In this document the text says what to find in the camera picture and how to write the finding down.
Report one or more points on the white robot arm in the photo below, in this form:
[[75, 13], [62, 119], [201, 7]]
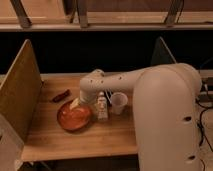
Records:
[[164, 112]]

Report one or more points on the orange ceramic bowl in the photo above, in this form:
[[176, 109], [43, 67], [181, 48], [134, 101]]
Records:
[[73, 119]]

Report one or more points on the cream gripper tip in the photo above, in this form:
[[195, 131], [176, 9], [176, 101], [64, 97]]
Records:
[[75, 103]]

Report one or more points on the left wooden side panel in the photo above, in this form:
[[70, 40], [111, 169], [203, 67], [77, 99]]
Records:
[[20, 89]]

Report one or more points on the white squeeze bottle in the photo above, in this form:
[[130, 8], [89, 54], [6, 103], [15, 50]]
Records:
[[102, 106]]

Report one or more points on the wooden shelf rack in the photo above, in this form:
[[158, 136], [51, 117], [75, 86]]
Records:
[[105, 15]]

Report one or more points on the dark red chili pepper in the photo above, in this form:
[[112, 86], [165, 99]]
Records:
[[61, 96]]

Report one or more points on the translucent plastic cup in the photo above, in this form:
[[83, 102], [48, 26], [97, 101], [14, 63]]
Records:
[[118, 102]]

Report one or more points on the right dark side panel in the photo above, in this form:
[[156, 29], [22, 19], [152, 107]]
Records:
[[161, 53]]

